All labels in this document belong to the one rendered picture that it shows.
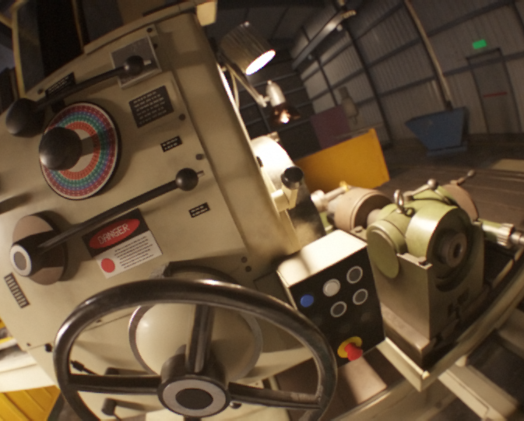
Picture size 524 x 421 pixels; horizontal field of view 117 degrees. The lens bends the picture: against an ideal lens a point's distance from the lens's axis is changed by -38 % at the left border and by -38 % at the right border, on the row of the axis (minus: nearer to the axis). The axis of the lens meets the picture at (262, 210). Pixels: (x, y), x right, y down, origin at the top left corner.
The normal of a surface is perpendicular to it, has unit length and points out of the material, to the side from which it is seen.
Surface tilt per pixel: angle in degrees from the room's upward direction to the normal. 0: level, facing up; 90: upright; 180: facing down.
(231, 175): 90
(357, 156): 90
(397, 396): 90
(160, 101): 90
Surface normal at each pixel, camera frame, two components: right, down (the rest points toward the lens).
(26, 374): 0.20, 0.17
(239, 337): 0.63, -0.03
